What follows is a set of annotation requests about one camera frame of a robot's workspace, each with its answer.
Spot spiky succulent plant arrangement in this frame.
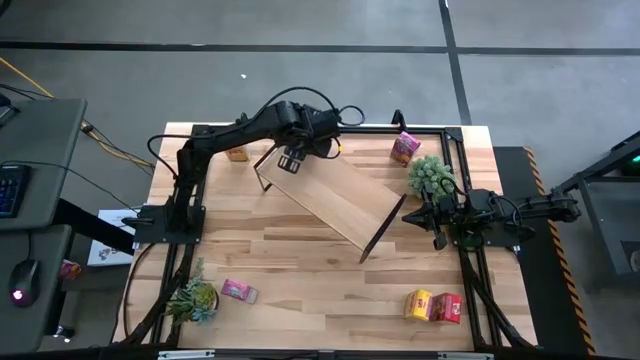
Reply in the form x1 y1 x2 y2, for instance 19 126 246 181
163 257 221 327

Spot magenta purple cereal box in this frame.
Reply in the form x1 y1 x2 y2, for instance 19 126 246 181
389 130 422 168

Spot black device green light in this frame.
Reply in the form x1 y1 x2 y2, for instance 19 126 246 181
619 149 640 177

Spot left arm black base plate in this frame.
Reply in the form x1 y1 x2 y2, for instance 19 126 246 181
122 203 207 246

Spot black desk device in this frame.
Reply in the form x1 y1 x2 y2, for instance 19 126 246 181
0 92 21 129

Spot round green potted plant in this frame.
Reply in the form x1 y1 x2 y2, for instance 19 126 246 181
407 154 458 202

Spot grey desk with mouse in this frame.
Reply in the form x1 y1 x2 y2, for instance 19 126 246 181
0 223 75 354

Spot pink cereal box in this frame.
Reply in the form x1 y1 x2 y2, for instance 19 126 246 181
220 278 260 305

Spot wooden shelf black legs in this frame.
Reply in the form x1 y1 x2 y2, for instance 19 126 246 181
253 142 408 265

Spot black computer mouse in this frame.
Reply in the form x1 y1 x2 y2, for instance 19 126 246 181
7 258 42 308

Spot yellow floor cable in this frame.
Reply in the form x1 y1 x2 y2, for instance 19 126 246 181
0 55 155 170

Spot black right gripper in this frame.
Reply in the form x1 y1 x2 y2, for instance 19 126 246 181
401 180 474 251

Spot red cereal box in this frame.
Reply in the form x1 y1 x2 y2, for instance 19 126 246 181
428 292 464 325

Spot small pink packet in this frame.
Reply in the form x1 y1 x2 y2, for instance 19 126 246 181
58 258 84 281

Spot silver metal bracket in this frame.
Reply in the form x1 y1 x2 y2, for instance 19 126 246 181
157 349 216 360
437 351 495 360

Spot black keyboard cable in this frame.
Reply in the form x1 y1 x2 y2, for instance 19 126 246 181
0 158 141 215

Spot chrome desk foot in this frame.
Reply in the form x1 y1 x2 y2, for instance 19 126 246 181
52 324 77 344

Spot black mat hazard stripe edge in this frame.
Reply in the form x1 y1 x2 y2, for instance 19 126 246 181
492 145 597 357

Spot white printed cardboard box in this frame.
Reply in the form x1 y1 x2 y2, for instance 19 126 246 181
86 208 139 268

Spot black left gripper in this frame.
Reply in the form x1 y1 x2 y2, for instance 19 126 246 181
277 105 344 175

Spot black metal rig frame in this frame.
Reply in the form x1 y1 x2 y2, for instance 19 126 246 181
117 122 539 351

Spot black desk support beam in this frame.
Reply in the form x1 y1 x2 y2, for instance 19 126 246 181
53 197 137 257

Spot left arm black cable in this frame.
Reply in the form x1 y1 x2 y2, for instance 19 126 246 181
146 85 367 181

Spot black backlit keyboard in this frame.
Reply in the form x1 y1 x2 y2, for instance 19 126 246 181
0 163 32 220

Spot grey desk with keyboard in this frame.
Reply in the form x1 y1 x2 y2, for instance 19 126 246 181
0 97 89 232

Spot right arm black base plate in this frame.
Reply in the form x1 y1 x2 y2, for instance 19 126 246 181
448 205 522 248

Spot grey metal cart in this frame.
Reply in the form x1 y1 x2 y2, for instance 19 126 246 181
552 130 640 294

